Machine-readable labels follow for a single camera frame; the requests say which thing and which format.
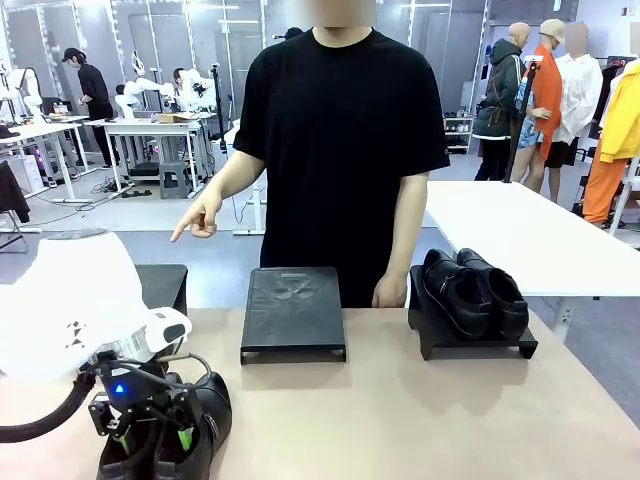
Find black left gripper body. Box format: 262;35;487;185
97;349;174;424

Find black perforated buckle shoe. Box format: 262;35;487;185
149;370;234;480
95;419;171;480

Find person's left forearm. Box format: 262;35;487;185
387;167;429;279

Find person's right forearm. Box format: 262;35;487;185
202;149;267;209

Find dark grey shoe stand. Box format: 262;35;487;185
239;266;348;366
407;264;539;362
134;263;189;317

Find person in black cap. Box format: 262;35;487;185
60;47;121;170

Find person in black t-shirt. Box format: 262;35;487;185
232;0;451;310

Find person in white shirt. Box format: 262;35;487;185
542;22;605;169

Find person's right hand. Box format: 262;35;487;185
169;192;224;244

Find person's left hand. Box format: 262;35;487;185
372;272;409;310

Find grey plastic stool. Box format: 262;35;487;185
158;160;194;200

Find black hanging jacket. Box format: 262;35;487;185
0;160;32;225

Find flat cardboard box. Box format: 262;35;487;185
152;112;201;125

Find black smooth leather shoe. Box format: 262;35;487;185
456;247;530;340
422;248;494;341

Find large white table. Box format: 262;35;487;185
423;179;640;346

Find white shoe shelf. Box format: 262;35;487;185
443;115;475;155

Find orange trousers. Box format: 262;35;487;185
582;158;632;225

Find mannequin in orange top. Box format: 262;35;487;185
509;18;566;204

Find yellow hoodie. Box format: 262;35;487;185
598;58;640;165

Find dark hanging garment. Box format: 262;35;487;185
588;62;626;141

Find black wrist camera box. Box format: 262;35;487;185
88;393;124;437

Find thin grey cable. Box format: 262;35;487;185
155;352;214;381

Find black corrugated cable conduit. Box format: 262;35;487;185
0;369;97;444

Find black camera stand pole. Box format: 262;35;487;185
209;62;225;156

